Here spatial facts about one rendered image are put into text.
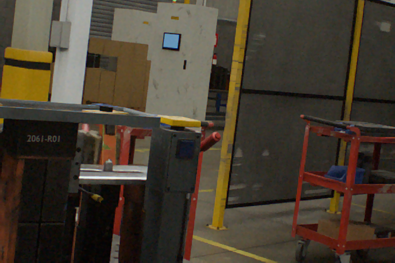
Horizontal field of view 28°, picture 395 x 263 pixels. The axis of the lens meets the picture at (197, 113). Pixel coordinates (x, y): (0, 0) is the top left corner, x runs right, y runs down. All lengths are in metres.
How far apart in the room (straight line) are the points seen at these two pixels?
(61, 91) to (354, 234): 2.21
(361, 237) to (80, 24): 2.38
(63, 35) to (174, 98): 6.46
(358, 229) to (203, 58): 7.06
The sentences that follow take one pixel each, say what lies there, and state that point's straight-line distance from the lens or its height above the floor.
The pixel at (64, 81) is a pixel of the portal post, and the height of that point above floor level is 0.98.
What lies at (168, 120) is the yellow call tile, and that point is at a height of 1.16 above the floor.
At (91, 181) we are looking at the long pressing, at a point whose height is 0.99.
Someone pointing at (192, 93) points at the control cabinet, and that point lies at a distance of 11.82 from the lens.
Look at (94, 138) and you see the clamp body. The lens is 1.88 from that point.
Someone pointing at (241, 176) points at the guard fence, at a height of 0.38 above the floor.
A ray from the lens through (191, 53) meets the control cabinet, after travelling 11.70.
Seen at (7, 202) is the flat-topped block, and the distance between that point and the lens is 1.30.
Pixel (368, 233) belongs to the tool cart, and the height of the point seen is 0.26.
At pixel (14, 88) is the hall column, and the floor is 0.67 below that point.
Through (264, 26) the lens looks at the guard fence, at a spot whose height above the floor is 1.55.
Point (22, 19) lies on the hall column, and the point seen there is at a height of 1.42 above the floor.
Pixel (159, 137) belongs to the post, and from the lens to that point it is 1.41.
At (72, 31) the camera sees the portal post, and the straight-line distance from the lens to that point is 5.55.
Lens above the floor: 1.28
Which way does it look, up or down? 4 degrees down
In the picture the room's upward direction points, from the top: 7 degrees clockwise
